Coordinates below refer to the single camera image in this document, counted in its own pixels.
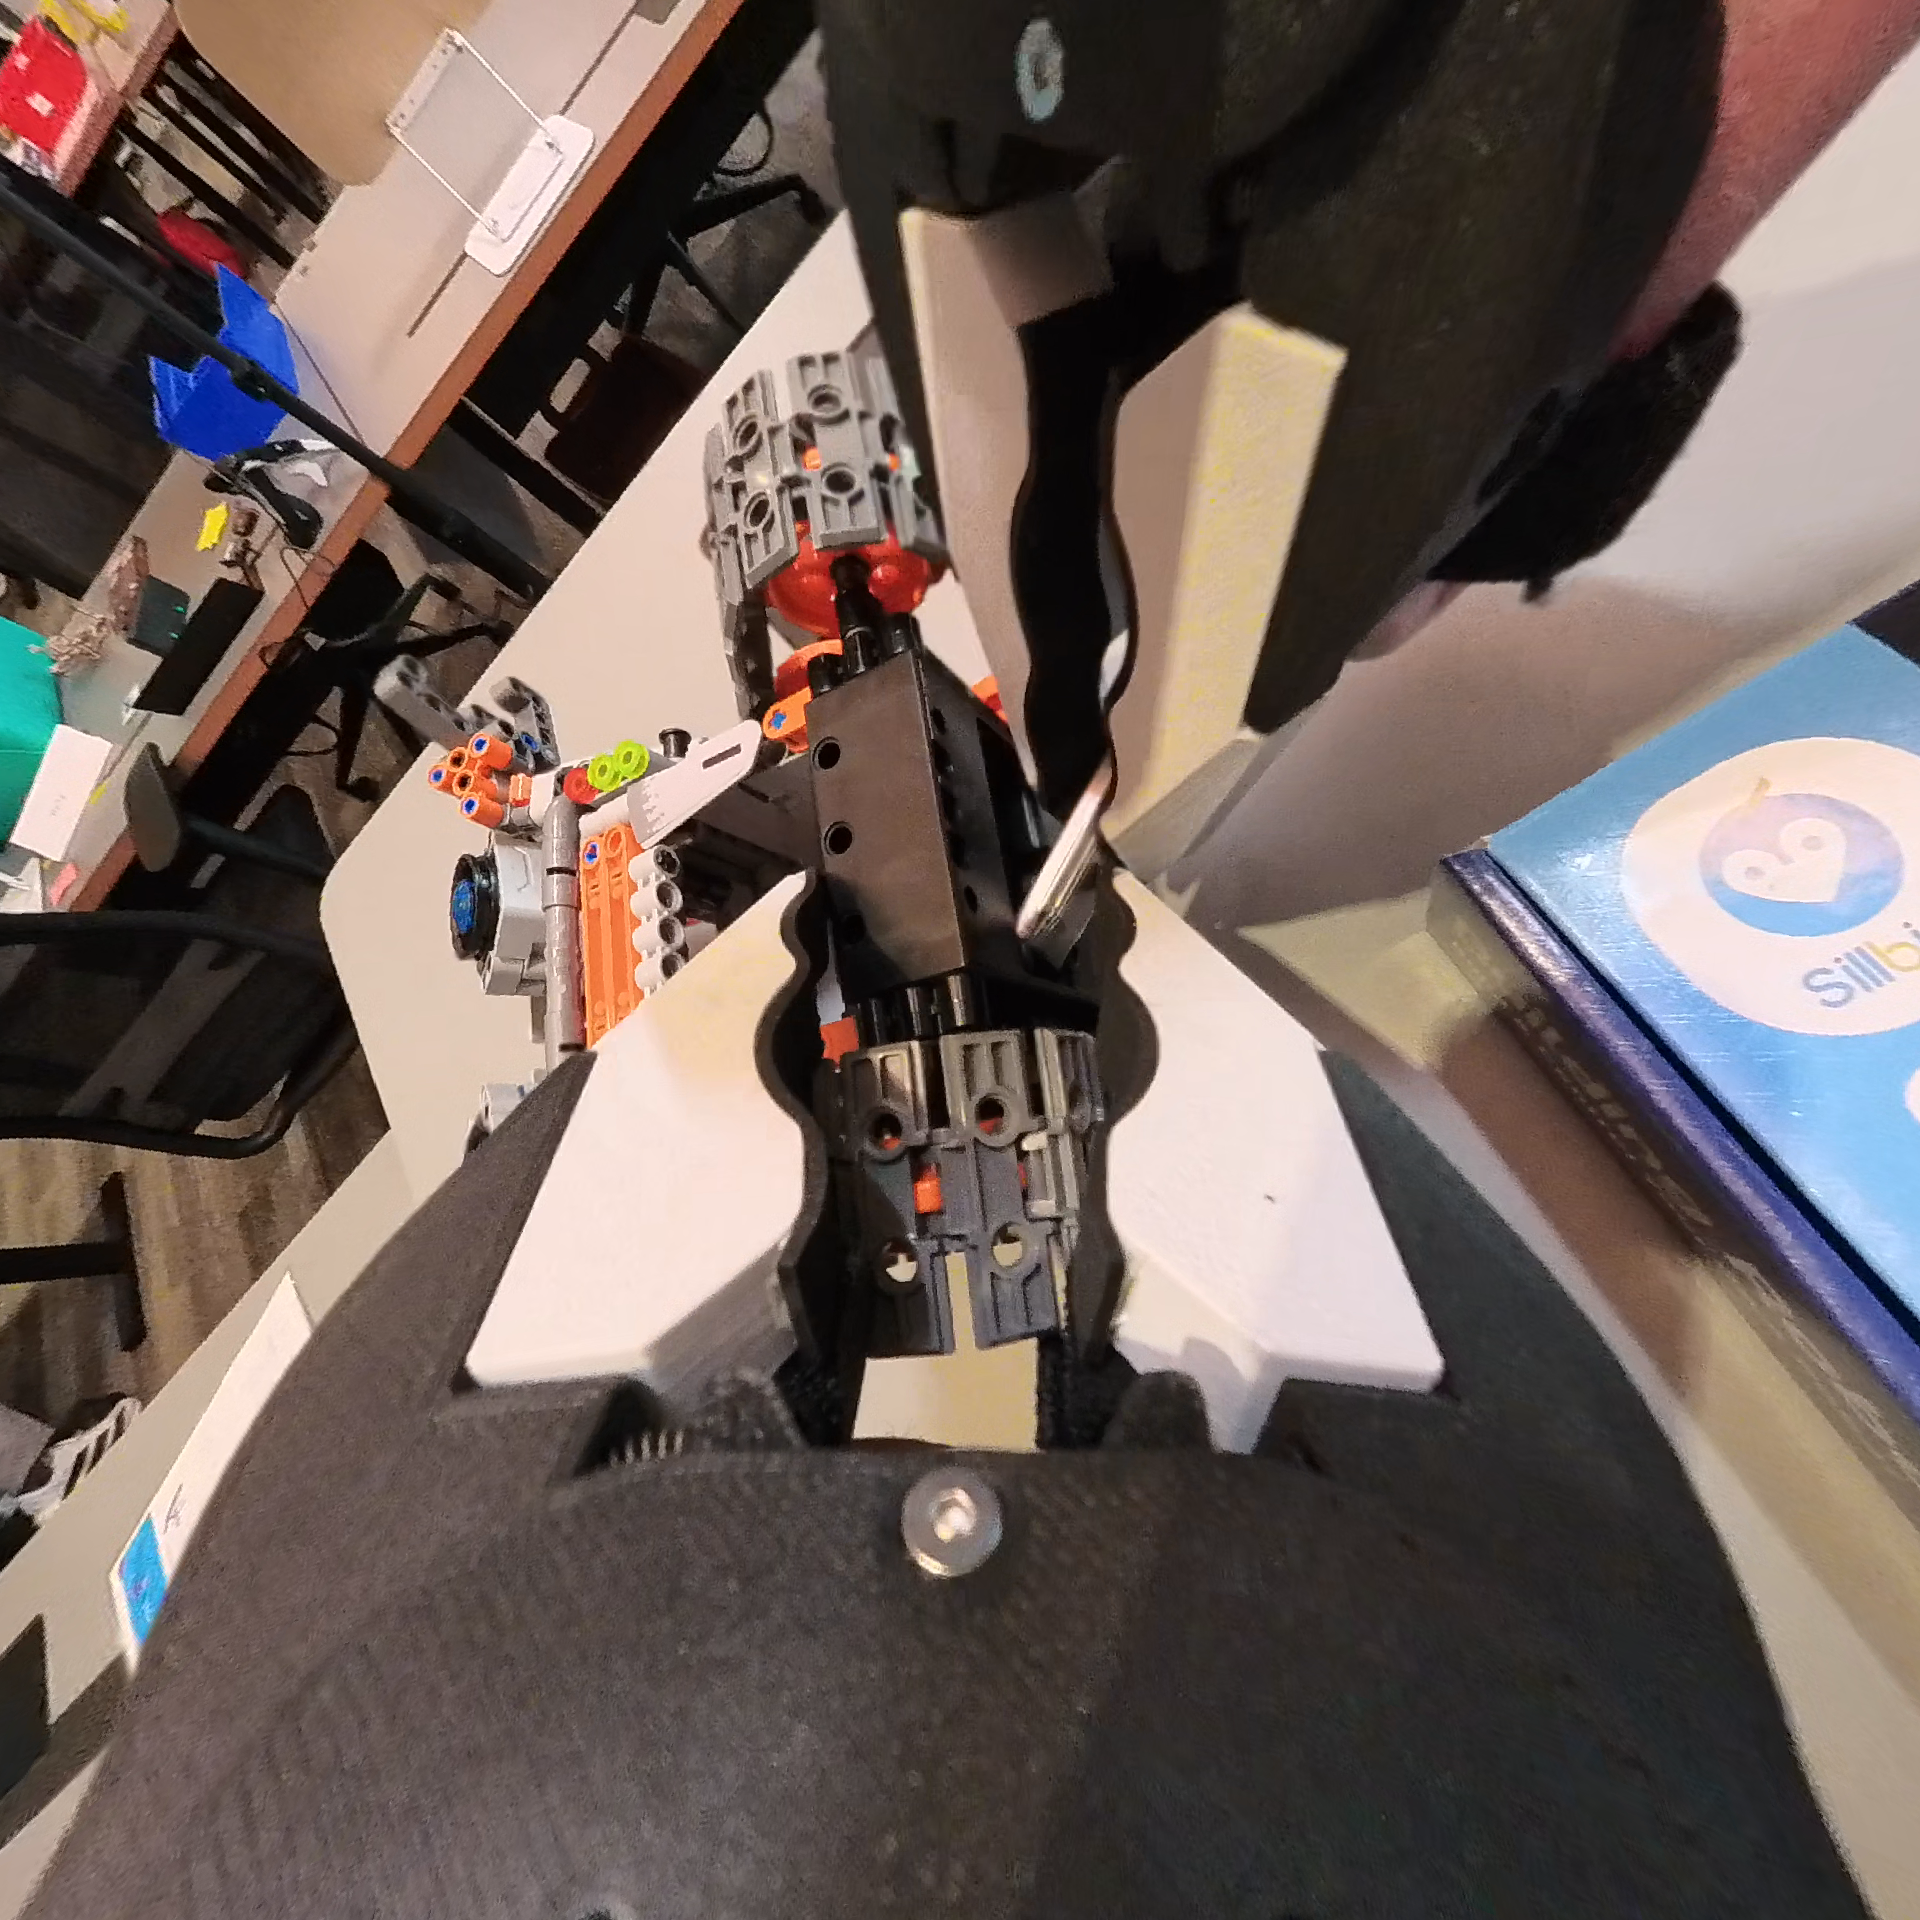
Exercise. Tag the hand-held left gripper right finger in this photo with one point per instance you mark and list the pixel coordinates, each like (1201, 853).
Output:
(1275, 1230)

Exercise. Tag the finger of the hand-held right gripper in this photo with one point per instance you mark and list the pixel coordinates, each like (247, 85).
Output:
(1215, 523)
(967, 420)

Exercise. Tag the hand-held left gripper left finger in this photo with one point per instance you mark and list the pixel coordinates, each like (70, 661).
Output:
(645, 1200)

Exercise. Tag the orange grey tracked brick robot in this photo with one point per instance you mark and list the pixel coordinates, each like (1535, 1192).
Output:
(901, 838)

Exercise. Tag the brown edged work desk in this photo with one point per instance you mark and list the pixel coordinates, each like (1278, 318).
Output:
(359, 346)

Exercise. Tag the black desk device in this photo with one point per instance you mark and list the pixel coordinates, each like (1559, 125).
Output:
(201, 644)

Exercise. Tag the person's right hand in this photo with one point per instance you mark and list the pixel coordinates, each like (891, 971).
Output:
(1800, 90)

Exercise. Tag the blue header leaflet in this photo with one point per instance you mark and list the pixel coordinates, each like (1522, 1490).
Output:
(210, 1469)

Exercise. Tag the clear acrylic stand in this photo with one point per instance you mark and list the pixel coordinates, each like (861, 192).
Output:
(511, 180)

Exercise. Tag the black mesh office chair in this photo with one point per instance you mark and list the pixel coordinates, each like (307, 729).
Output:
(149, 1019)

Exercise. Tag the blue robot kit box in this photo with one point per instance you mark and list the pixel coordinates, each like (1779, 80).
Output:
(1725, 901)

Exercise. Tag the black pole lamp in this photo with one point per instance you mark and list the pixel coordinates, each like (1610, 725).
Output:
(301, 405)

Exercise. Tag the blue plastic bin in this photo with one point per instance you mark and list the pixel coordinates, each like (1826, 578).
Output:
(225, 374)

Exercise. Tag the teal bin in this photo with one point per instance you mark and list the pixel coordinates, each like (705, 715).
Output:
(30, 705)

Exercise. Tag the red box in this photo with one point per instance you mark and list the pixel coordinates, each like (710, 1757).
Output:
(43, 76)

